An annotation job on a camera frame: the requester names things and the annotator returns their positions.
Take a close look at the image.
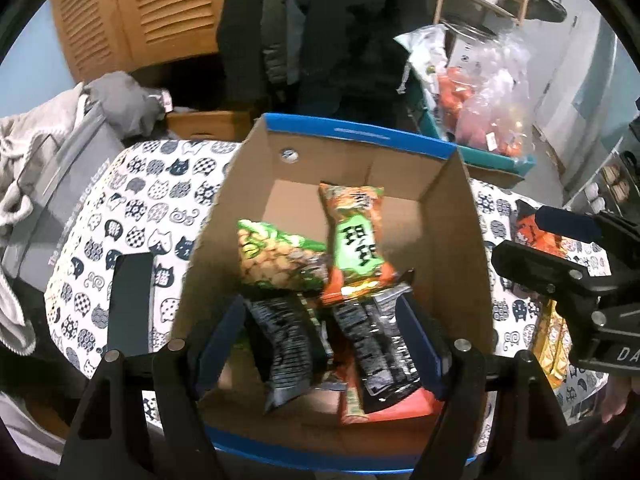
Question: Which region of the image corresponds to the orange green snack bag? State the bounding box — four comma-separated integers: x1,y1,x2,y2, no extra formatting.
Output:
319,182,398,306

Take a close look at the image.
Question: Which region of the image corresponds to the person's right hand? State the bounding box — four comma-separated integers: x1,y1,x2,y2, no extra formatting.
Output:
601,375,634,424

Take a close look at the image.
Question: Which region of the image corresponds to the teal cardboard tray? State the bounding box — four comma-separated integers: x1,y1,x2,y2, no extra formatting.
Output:
405,73,536,177

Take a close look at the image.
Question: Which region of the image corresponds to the orange octopus snack bag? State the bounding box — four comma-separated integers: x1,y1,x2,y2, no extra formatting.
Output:
514,200,566,258

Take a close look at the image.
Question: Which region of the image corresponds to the grey hoodie pile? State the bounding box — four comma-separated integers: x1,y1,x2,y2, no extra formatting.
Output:
1,72,174,356

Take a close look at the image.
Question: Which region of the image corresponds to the clear bag of red fruit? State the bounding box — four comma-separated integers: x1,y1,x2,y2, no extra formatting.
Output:
436,29,533,160

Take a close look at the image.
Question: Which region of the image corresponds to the brown cardboard flap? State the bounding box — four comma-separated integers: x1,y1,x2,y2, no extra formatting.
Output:
465,162,524,190

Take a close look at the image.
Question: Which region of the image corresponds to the black snack packet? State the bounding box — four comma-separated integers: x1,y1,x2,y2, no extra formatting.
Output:
245,292,333,413
332,283,420,396

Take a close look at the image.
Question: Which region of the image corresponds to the wooden louvered door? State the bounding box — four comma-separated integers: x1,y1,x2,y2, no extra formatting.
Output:
51,0,224,82

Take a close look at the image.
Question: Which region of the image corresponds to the long yellow chips pack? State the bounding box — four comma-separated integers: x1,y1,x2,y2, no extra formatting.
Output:
533,300,572,390

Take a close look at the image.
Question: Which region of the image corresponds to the cat pattern tablecloth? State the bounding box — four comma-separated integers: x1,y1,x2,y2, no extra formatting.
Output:
43,138,614,461

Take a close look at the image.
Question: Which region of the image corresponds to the white printed plastic bag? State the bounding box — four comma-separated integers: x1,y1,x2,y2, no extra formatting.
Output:
394,24,448,108

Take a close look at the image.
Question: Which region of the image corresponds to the dark hanging jacket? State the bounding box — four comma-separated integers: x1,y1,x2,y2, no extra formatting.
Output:
217,0,430,126

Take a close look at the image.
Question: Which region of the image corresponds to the red yellow fries snack bag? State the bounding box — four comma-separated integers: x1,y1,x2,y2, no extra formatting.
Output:
335,356,442,426

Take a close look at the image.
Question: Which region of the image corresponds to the green rice cracker bag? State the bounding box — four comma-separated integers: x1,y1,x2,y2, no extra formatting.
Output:
238,219,329,292

